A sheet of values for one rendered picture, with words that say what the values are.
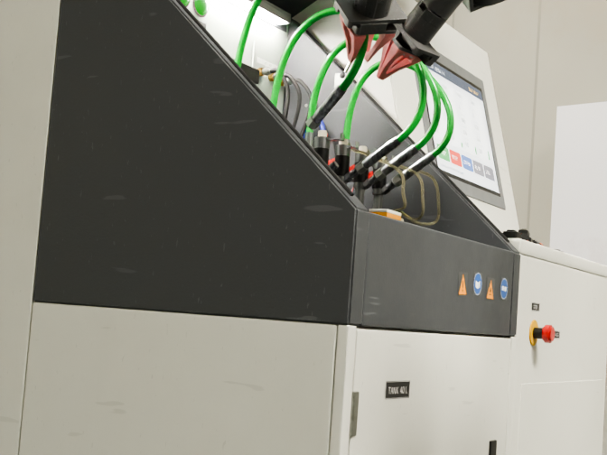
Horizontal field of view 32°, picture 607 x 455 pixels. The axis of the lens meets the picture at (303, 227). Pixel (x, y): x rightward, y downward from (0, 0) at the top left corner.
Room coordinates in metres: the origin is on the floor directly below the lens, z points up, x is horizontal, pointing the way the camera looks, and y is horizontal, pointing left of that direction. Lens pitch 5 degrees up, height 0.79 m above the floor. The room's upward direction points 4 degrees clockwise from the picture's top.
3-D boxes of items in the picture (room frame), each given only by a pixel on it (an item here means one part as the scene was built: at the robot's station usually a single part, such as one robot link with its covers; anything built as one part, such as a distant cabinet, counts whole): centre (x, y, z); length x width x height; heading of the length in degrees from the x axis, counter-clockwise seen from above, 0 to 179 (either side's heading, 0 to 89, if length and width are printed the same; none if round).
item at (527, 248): (2.42, -0.50, 0.96); 0.70 x 0.22 x 0.03; 150
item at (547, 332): (2.13, -0.49, 0.80); 0.05 x 0.04 x 0.05; 150
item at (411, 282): (1.76, -0.23, 0.87); 0.62 x 0.04 x 0.16; 150
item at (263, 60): (2.22, 0.08, 1.20); 0.13 x 0.03 x 0.31; 150
